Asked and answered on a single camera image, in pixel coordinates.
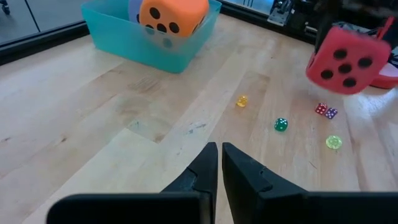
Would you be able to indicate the orange foam die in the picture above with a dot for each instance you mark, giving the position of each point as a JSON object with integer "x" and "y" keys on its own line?
{"x": 177, "y": 15}

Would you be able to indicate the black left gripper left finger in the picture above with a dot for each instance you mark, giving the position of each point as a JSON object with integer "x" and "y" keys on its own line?
{"x": 199, "y": 186}

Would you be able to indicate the red foam die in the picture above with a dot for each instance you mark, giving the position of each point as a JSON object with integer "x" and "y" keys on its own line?
{"x": 345, "y": 62}

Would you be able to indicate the small green die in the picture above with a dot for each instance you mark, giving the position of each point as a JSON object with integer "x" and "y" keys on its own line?
{"x": 281, "y": 124}

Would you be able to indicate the small lime die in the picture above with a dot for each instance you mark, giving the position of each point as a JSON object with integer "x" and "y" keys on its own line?
{"x": 334, "y": 142}

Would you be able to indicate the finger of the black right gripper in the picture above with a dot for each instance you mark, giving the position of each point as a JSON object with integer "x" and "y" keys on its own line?
{"x": 323, "y": 34}

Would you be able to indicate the small yellow die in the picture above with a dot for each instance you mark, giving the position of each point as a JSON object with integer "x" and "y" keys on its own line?
{"x": 242, "y": 101}

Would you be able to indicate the purple foam die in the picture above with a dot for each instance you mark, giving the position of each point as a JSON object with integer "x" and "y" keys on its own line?
{"x": 133, "y": 9}

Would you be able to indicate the teal plastic bin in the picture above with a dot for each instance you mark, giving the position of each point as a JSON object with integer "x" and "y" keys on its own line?
{"x": 124, "y": 46}

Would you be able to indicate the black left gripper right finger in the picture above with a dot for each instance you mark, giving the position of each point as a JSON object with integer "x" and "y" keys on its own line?
{"x": 248, "y": 193}

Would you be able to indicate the black caster wheel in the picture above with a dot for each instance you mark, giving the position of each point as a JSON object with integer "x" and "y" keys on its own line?
{"x": 4, "y": 7}

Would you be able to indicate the small purple die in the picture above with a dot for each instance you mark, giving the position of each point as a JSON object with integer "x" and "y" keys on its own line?
{"x": 331, "y": 113}

